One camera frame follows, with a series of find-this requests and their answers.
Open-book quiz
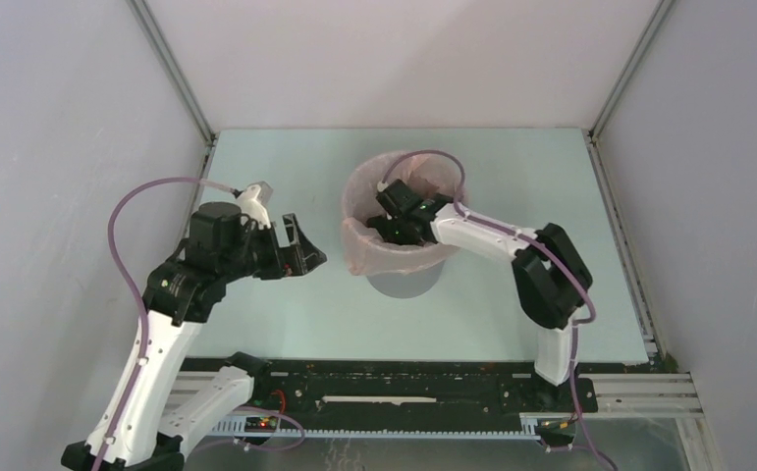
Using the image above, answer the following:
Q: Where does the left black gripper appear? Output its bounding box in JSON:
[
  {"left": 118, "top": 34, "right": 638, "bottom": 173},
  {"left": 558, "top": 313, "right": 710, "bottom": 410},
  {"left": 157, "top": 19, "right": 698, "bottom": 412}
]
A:
[{"left": 220, "top": 212, "right": 326, "bottom": 283}]

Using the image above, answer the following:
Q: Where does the pink plastic trash bag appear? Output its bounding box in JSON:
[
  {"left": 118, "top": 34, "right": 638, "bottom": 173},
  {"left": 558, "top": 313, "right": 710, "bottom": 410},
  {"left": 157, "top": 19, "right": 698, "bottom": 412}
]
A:
[{"left": 340, "top": 149, "right": 461, "bottom": 277}]

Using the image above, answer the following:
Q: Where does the grey trash bin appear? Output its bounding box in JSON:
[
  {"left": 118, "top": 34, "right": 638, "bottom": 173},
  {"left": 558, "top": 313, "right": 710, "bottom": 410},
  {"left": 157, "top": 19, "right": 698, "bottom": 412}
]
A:
[{"left": 366, "top": 262, "right": 445, "bottom": 299}]

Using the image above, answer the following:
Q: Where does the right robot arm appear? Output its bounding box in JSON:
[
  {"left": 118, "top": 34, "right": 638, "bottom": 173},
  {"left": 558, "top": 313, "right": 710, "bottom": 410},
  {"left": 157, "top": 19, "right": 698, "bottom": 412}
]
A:
[{"left": 367, "top": 180, "right": 596, "bottom": 410}]

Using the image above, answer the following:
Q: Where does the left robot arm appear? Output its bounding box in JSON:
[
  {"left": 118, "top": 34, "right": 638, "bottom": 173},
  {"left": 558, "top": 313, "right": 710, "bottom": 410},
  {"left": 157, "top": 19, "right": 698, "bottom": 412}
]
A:
[{"left": 61, "top": 202, "right": 327, "bottom": 470}]

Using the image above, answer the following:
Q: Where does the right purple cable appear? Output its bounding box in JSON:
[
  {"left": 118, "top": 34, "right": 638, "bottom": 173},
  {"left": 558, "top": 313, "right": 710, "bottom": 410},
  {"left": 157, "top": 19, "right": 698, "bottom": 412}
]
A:
[{"left": 376, "top": 149, "right": 620, "bottom": 471}]

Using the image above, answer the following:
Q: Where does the purple cable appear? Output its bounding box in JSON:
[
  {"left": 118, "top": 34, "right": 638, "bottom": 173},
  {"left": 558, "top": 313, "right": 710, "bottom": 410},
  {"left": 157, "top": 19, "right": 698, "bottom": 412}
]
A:
[
  {"left": 90, "top": 177, "right": 239, "bottom": 471},
  {"left": 376, "top": 149, "right": 620, "bottom": 471}
]

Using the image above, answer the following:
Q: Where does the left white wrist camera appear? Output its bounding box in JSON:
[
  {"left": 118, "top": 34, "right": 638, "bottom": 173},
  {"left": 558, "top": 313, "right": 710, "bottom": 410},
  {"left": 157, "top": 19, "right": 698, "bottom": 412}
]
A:
[{"left": 235, "top": 181, "right": 273, "bottom": 230}]

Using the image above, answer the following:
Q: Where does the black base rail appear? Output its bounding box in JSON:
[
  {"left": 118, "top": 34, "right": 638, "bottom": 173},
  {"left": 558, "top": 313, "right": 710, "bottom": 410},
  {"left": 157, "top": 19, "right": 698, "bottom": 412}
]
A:
[{"left": 213, "top": 359, "right": 598, "bottom": 441}]

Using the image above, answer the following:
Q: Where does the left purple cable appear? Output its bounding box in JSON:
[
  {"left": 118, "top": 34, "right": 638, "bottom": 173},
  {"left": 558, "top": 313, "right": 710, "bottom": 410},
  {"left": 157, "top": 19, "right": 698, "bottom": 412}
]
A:
[{"left": 90, "top": 177, "right": 239, "bottom": 471}]

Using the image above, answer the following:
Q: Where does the right aluminium frame post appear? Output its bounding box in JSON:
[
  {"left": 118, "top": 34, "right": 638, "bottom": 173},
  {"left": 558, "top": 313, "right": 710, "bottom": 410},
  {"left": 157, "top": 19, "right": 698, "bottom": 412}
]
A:
[{"left": 589, "top": 0, "right": 678, "bottom": 140}]

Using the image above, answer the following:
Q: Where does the aluminium frame post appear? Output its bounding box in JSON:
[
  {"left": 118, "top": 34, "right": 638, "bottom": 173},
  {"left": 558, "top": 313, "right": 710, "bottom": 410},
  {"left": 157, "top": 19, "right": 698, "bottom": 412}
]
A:
[
  {"left": 589, "top": 0, "right": 678, "bottom": 140},
  {"left": 127, "top": 0, "right": 216, "bottom": 146}
]

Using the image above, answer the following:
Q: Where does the white cable duct strip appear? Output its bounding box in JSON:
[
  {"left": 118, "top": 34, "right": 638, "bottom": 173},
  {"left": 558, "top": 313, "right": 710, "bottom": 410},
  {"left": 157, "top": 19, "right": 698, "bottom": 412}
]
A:
[{"left": 208, "top": 415, "right": 549, "bottom": 442}]

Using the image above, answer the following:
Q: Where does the left aluminium frame post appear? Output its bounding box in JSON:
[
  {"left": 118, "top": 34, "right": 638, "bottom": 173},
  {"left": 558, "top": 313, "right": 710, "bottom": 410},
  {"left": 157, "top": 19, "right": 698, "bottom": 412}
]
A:
[{"left": 127, "top": 0, "right": 216, "bottom": 146}]

